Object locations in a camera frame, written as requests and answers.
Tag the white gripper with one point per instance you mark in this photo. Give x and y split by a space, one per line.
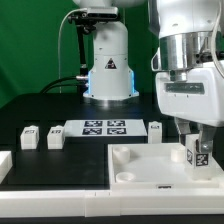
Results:
200 99

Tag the white square tabletop part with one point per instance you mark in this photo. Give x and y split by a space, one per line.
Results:
155 166

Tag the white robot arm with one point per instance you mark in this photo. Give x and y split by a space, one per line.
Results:
187 32

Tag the white marker sheet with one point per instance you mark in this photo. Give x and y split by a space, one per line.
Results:
105 128

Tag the white left fence piece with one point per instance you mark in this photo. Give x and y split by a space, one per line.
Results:
5 164

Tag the white front fence wall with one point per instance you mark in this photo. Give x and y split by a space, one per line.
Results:
83 203

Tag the black camera on stand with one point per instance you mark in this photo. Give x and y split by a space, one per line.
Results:
86 19

